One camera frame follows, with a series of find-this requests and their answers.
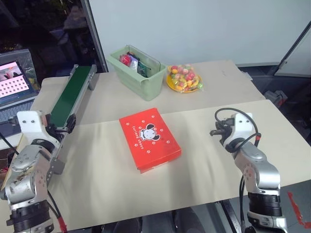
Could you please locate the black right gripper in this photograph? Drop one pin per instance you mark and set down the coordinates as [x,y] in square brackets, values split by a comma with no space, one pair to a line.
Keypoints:
[227,134]

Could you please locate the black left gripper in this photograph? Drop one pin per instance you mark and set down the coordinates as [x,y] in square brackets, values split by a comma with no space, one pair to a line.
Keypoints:
[55,128]

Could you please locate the red cardboard box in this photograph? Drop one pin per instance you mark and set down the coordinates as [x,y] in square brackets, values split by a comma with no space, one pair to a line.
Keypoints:
[150,145]

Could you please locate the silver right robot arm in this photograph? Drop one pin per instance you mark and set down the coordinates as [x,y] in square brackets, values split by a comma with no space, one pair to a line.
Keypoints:
[262,170]

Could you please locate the green conveyor belt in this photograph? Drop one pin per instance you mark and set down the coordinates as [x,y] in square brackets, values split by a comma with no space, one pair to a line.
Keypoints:
[70,94]

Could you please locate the grey laptop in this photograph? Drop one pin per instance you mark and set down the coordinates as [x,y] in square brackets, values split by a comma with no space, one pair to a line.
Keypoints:
[14,109]

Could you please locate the beige cardboard table sheet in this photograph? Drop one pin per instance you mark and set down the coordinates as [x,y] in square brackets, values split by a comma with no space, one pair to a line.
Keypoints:
[218,80]
[109,189]

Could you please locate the white side table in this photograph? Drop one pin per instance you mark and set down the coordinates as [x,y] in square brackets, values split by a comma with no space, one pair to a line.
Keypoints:
[11,140]

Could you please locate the clear bag of toy fruit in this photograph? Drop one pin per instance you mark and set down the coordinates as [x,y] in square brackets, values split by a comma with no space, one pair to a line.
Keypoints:
[184,75]

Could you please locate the yellow plate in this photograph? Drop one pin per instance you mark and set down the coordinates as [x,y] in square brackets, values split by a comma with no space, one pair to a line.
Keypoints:
[170,85]

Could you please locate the grey equipment with red part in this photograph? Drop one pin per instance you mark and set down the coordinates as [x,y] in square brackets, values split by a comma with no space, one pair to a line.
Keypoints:
[277,95]

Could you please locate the light green plastic bin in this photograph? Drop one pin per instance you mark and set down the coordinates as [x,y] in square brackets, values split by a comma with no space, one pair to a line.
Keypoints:
[148,89]

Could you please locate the white plastic packet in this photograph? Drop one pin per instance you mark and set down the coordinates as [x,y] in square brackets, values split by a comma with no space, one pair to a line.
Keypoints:
[134,64]

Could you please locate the dark green packet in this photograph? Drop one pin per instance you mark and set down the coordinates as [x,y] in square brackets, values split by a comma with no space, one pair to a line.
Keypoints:
[143,68]

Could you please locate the aluminium framed white panel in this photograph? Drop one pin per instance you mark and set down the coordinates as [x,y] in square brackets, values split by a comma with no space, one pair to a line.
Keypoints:
[301,60]

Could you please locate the red floor tape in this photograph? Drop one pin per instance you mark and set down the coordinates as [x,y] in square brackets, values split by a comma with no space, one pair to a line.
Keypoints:
[295,206]

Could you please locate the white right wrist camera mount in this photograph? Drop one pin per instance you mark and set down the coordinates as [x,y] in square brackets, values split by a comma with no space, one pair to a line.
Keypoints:
[243,123]

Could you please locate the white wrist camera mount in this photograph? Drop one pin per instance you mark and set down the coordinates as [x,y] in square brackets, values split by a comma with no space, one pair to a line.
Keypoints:
[30,121]
[243,123]

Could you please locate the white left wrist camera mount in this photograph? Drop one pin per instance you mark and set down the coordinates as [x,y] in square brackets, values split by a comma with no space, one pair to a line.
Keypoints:
[30,121]

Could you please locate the aluminium profile post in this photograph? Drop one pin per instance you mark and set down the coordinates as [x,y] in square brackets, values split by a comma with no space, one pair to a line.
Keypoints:
[94,36]

